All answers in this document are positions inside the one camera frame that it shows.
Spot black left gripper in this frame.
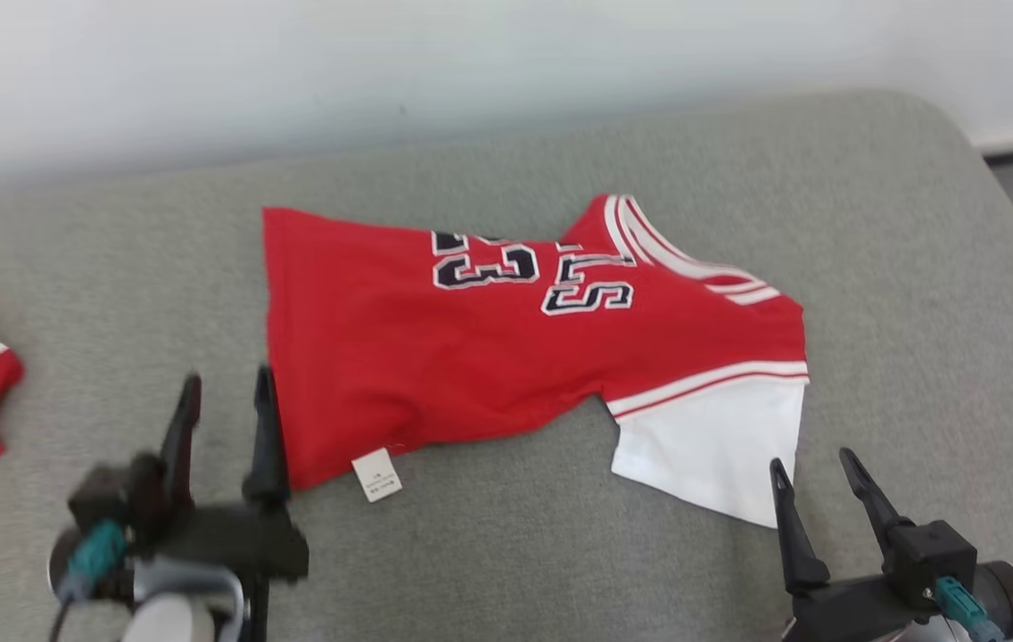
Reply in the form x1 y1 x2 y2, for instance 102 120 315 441
128 366 311 585

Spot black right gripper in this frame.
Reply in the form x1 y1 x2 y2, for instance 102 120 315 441
770 448 1013 642

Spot red basketball jersey white sleeves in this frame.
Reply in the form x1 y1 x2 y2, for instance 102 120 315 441
261 193 811 529

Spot grey fabric sofa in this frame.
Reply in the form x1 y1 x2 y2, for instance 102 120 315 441
0 87 1013 642

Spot teal right camera connector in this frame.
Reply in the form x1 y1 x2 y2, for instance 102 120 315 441
935 577 1005 642

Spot teal camera connector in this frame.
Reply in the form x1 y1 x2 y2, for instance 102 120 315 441
61 520 129 603
935 577 1005 642

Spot teal left camera connector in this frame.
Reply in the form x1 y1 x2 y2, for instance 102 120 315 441
61 520 129 603

